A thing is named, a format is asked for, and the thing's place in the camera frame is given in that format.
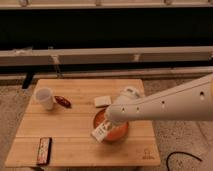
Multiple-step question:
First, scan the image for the white plastic bottle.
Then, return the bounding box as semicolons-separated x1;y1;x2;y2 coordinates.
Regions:
91;121;111;142

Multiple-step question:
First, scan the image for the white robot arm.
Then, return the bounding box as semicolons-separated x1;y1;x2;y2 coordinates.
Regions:
105;74;213;125

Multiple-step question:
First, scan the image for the orange ceramic bowl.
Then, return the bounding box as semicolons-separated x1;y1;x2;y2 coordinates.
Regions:
93;109;129;143

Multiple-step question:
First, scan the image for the white rectangular block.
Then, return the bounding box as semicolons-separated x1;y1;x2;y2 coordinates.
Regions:
94;96;112;107

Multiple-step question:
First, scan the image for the red-brown small object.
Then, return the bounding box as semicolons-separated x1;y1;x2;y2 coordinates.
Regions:
55;96;71;108

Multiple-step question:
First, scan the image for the wooden table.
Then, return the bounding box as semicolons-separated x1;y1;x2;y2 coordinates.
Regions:
5;79;160;167

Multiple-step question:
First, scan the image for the white plastic cup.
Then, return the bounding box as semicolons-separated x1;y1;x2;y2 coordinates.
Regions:
34;87;54;110

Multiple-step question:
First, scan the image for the black cable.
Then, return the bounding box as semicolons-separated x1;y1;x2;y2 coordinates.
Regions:
165;151;208;171

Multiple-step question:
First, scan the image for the long wooden bench rail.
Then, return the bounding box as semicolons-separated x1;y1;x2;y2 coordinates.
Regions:
0;46;213;66

